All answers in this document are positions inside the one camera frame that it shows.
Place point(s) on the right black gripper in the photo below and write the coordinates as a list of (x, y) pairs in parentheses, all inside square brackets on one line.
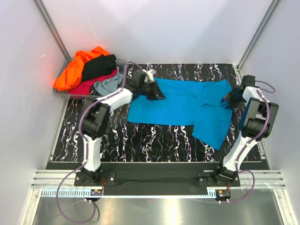
[(228, 98)]

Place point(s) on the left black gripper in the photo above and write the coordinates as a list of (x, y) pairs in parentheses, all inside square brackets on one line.
[(157, 94)]

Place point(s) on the blue t shirt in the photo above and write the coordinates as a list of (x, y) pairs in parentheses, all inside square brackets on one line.
[(188, 103)]

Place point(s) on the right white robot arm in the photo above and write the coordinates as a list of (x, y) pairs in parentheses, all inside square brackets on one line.
[(256, 124)]

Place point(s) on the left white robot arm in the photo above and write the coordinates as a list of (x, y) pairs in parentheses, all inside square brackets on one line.
[(95, 116)]

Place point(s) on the grey t shirt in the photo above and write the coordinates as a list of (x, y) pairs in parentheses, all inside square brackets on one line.
[(108, 86)]

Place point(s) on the black t shirt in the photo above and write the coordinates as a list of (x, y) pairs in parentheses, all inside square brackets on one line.
[(98, 67)]

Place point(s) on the clear plastic bin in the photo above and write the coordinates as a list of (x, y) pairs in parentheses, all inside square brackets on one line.
[(64, 93)]

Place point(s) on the magenta t shirt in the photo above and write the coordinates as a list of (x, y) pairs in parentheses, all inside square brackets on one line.
[(84, 87)]

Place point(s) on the orange t shirt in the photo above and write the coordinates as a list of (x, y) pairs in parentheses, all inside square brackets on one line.
[(72, 74)]

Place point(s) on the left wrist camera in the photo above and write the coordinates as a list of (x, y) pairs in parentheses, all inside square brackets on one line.
[(149, 78)]

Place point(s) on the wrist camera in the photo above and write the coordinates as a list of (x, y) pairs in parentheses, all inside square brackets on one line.
[(149, 78), (248, 80)]

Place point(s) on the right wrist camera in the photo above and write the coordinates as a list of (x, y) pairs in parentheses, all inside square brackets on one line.
[(248, 80)]

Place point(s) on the aluminium frame rail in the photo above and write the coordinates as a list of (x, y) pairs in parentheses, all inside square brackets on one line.
[(48, 178)]

